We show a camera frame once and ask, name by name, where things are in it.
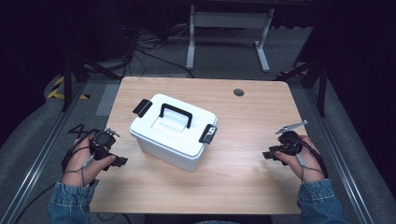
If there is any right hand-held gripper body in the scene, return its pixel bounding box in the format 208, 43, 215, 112
275, 119, 309, 157

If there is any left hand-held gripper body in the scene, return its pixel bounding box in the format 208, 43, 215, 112
89, 126, 121, 161

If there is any white storage box black handle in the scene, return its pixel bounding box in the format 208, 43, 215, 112
129, 92, 219, 173

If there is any person's left hand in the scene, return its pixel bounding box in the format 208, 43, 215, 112
61, 134, 118, 188

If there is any person's right hand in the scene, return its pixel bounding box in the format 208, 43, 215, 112
274, 134, 327, 184

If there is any black floor tape mark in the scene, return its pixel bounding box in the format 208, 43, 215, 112
67, 123, 93, 140

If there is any black tripod stand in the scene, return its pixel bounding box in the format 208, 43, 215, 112
275, 57, 329, 119
60, 50, 123, 113

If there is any yellow black floor tape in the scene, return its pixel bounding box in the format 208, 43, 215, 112
46, 76, 91, 101

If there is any grey right wrist cord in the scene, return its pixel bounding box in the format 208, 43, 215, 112
294, 152, 325, 184

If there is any grey wrist cord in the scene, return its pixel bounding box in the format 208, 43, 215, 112
63, 153, 95, 187
294, 152, 325, 184

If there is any grey left wrist cord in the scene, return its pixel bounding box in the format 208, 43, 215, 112
63, 153, 95, 187

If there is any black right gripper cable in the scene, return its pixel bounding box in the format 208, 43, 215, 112
293, 135, 330, 180

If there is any bundle of black floor cables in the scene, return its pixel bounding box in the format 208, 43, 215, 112
122, 26, 196, 79

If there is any white metal table frame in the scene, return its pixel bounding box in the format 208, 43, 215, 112
185, 4, 276, 74

